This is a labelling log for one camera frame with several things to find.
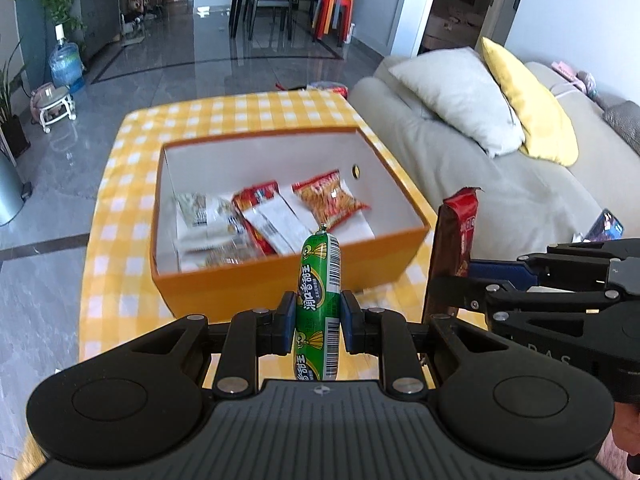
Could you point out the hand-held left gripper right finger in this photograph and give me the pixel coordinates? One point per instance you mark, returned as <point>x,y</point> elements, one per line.
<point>350,322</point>

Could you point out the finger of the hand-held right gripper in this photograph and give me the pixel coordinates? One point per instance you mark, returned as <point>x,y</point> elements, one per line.
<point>465,295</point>
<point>500,272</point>

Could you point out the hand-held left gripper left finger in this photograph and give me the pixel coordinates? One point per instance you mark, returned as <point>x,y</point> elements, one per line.
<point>286,321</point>

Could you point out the orange cardboard box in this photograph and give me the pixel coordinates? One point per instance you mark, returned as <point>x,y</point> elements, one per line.
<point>280,280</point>

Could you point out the green sausage stick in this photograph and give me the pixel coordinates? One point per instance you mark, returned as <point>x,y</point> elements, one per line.
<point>317,290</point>

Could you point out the red and brown wafer packet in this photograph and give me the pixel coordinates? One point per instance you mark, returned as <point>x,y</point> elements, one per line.
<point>457,230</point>

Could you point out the brown speckled snack packet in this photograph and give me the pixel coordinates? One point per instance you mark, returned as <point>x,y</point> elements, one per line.
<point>232,251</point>

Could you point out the orange chips packet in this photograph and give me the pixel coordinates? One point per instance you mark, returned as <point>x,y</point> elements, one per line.
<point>327,200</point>

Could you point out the beige sofa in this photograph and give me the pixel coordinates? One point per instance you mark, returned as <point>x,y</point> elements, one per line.
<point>500,195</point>

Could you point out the red cracker packet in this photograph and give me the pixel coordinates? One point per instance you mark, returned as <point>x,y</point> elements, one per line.
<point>255,210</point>

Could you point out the blue packet on sofa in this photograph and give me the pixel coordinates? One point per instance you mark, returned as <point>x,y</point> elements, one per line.
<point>606,224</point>

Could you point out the white and brown snack packet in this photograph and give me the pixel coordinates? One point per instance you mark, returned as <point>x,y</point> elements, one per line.
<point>207,215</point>

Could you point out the yellow pillow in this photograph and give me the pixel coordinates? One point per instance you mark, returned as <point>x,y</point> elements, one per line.
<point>535,105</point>

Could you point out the beige pillow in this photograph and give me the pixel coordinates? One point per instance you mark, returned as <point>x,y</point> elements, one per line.
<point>460,100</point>

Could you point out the grey knitted cushion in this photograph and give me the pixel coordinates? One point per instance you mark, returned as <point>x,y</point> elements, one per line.
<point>625,125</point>

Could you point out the yellow checkered tablecloth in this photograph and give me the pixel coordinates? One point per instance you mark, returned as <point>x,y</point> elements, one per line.
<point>125,210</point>

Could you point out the red packet behind table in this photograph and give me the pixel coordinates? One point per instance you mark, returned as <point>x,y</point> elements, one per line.
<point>330,89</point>

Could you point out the stack of orange stools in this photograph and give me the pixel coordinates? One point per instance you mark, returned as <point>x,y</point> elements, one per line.
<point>334,15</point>

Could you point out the metal trash bin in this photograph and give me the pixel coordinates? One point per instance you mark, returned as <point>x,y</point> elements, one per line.
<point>9,190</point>

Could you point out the small white stool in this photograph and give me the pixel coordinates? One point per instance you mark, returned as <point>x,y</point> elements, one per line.
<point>52,107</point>

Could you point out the blue water jug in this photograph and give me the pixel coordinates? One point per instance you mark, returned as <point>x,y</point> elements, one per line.
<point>66,65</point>

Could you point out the potted long-leaf plant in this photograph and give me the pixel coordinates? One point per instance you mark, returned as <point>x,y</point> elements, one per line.
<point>11,120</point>

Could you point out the grey cabinet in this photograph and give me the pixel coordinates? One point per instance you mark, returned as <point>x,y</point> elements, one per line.
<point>100,10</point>

